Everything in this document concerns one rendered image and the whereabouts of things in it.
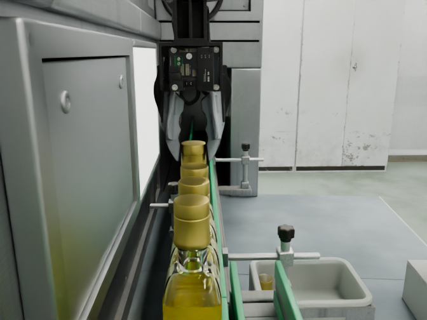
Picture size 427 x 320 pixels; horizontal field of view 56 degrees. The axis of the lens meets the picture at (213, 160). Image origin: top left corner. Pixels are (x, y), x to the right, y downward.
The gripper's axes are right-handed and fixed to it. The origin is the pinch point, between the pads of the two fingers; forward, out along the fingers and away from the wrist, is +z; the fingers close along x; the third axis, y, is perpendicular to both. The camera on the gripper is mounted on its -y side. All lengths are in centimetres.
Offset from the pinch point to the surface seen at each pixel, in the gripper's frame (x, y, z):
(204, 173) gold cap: 1.4, 7.1, 1.2
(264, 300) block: 11.5, -7.1, 28.6
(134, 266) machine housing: -15, -34, 37
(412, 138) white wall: 259, -413, 91
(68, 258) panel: -12.5, 15.7, 7.3
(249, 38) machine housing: 19, -93, -17
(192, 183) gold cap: 0.1, 12.9, 0.5
